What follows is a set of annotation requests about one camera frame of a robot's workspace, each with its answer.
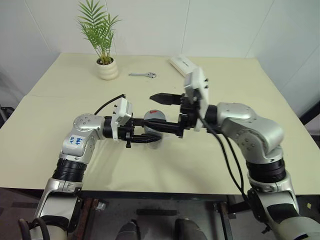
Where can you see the silver adjustable wrench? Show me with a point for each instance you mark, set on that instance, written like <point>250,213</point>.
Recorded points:
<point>140,74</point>

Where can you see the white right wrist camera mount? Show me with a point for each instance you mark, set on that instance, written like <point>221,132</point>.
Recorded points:
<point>200,82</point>

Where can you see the cream table cloth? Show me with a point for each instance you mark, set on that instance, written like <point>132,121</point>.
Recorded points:
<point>140,170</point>

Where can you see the white rectangular box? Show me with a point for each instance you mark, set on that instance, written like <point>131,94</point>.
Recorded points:
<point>181,63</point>

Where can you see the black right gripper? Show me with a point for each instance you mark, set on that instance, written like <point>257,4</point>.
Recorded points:
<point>188,112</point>

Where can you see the green palm plant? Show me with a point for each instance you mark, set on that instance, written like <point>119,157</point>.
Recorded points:
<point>96,27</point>

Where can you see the cream ribbed plant pot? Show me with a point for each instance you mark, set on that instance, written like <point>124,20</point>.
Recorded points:
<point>107,71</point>

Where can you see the dark rounded shape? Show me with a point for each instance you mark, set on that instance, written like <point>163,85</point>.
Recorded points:
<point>190,231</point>
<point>128,231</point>

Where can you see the grey jar lid red mark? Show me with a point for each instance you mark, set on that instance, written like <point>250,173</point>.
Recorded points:
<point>155,115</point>

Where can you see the clear plastic jar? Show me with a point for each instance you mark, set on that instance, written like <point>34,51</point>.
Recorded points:
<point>155,146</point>

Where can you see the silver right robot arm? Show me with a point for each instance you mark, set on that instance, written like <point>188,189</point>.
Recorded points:
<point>252,125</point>

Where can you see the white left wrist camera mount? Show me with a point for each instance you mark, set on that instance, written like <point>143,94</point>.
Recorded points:
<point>122,110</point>

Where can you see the black metal table frame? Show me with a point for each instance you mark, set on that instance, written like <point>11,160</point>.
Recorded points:
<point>150,195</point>

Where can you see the white label blue writing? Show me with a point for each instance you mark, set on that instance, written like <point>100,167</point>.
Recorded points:
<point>75,145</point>

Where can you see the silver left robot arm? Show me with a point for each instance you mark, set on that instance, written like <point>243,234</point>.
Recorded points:
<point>83,123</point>

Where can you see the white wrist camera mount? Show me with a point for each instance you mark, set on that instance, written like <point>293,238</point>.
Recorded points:
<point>200,82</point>
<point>122,110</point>

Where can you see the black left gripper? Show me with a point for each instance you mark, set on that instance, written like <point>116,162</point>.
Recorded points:
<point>125,131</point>

